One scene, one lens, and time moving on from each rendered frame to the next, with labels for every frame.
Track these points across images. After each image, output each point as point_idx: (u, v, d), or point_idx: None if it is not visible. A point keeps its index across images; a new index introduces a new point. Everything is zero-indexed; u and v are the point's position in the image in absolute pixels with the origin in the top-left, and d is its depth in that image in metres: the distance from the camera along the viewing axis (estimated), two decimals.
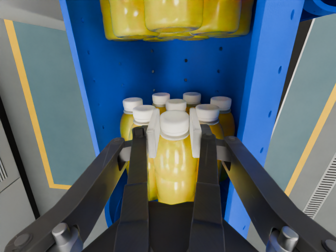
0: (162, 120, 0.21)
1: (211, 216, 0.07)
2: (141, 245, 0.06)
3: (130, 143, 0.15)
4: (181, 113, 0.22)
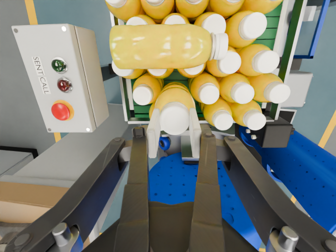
0: (163, 128, 0.22)
1: (211, 216, 0.07)
2: (141, 245, 0.06)
3: (130, 143, 0.15)
4: (181, 114, 0.21)
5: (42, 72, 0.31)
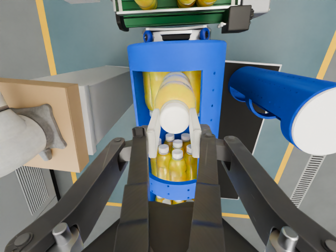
0: None
1: (211, 216, 0.07)
2: (141, 245, 0.06)
3: (130, 143, 0.15)
4: None
5: None
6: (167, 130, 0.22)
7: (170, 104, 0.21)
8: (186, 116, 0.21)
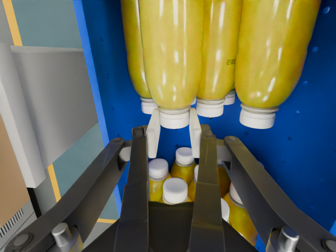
0: None
1: (211, 216, 0.07)
2: (141, 245, 0.06)
3: (130, 143, 0.15)
4: None
5: None
6: None
7: None
8: None
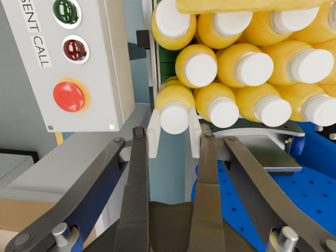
0: (243, 78, 0.21)
1: (211, 216, 0.07)
2: (141, 245, 0.06)
3: (130, 143, 0.15)
4: (266, 61, 0.20)
5: (37, 27, 0.18)
6: (267, 123, 0.23)
7: (272, 98, 0.22)
8: (289, 109, 0.22)
